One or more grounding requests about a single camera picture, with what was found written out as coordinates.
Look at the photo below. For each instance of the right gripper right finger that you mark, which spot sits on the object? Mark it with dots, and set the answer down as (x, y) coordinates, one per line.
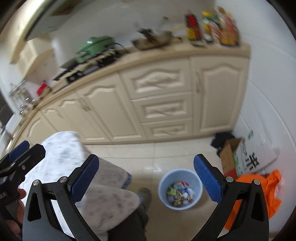
(251, 221)

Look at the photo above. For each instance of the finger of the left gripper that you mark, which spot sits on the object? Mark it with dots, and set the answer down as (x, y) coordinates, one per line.
(19, 151)
(25, 163)

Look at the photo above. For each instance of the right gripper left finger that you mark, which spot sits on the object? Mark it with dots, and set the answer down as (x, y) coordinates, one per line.
(40, 221)

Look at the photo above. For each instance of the light blue trash bin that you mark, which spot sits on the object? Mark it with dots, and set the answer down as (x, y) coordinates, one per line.
(180, 189)

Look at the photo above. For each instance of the left hand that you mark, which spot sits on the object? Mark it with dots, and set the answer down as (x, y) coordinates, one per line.
(15, 226)

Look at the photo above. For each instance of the hanging utensil rack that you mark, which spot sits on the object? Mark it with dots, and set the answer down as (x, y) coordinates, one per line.
(21, 98)

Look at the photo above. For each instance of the red box on counter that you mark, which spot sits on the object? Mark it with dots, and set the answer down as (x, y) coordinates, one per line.
(42, 88)

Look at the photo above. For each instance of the white blue floral tablecloth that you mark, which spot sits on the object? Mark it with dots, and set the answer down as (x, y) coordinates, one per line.
(107, 201)

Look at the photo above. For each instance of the white rice sack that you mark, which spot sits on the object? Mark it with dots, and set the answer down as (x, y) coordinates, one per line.
(252, 154)

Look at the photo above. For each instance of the cardboard box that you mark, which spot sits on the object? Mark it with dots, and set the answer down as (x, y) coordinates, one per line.
(227, 157)

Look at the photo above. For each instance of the black gas stove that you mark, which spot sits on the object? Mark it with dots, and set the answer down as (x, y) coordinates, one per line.
(77, 71)

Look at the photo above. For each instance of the cream upper left cabinet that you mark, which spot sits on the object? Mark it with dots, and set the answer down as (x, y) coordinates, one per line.
(27, 56)

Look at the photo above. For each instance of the black cloth on floor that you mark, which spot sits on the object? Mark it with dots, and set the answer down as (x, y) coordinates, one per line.
(219, 141)

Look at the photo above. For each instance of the grey shoe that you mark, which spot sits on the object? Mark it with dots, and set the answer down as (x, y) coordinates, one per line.
(146, 197)

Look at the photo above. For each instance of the green electric cooker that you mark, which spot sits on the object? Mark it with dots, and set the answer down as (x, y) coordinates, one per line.
(94, 47)

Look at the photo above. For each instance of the range hood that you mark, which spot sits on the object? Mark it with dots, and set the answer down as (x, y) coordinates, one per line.
(53, 16)

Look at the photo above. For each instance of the cream lower cabinets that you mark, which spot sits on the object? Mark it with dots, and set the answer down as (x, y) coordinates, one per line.
(177, 93)

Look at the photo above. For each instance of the steel wok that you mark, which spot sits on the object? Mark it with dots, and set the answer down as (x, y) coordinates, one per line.
(153, 39)

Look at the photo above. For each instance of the condiment bottles group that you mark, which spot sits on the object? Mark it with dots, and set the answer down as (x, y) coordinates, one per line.
(219, 28)

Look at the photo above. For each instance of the dark sauce bottle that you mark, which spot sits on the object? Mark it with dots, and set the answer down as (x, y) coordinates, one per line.
(194, 34)

